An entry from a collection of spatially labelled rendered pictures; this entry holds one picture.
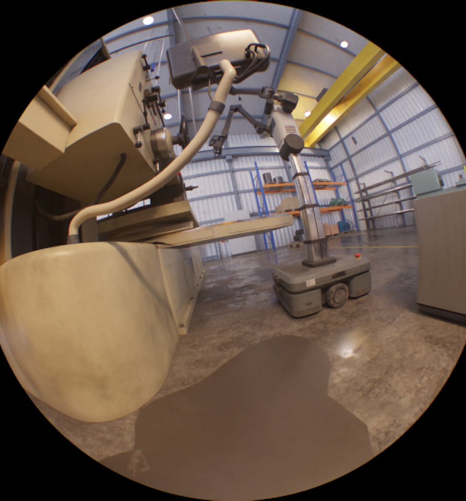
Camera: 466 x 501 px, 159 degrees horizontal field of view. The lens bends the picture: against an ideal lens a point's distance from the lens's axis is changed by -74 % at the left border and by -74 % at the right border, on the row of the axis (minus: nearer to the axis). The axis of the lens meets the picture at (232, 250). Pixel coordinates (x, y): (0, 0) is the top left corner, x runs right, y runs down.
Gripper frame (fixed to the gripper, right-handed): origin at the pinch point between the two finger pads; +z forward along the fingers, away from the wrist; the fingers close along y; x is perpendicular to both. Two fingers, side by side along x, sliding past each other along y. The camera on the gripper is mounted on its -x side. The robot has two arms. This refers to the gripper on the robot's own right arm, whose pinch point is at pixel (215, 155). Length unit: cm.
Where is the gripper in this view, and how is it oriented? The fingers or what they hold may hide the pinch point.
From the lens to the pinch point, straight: 157.7
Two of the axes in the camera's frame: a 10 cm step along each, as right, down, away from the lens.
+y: -0.1, 0.3, -10.0
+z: -3.3, 9.4, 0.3
